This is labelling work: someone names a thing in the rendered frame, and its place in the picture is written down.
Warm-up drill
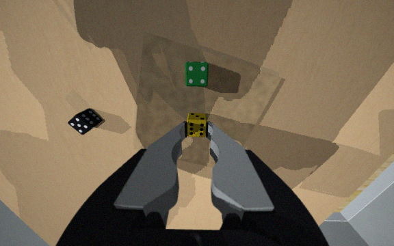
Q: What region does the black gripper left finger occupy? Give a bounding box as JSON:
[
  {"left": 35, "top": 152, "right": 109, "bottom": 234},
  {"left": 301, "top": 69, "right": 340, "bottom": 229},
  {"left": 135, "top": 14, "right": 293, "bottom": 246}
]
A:
[{"left": 56, "top": 121, "right": 187, "bottom": 246}]

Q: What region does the green die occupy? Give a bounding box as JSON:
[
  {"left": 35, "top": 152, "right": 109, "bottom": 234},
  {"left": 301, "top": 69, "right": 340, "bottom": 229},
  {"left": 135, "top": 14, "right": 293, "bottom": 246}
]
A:
[{"left": 185, "top": 61, "right": 209, "bottom": 87}]

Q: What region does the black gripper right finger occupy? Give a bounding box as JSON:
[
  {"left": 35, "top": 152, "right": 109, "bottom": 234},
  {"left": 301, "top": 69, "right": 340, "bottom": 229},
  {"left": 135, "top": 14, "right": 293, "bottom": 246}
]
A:
[{"left": 206, "top": 121, "right": 329, "bottom": 246}]

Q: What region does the black die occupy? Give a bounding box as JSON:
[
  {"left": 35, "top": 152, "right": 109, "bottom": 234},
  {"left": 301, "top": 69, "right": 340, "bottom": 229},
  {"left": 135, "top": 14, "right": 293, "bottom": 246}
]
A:
[{"left": 68, "top": 109, "right": 103, "bottom": 135}]

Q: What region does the yellow die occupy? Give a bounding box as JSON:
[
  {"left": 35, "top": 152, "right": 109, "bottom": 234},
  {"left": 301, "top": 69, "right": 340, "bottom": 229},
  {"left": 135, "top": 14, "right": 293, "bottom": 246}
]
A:
[{"left": 187, "top": 113, "right": 207, "bottom": 137}]

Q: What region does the tan textured mat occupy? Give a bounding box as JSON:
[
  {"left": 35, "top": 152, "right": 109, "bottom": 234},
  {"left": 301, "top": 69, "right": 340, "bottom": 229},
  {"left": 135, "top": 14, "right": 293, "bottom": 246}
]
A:
[{"left": 134, "top": 31, "right": 282, "bottom": 167}]

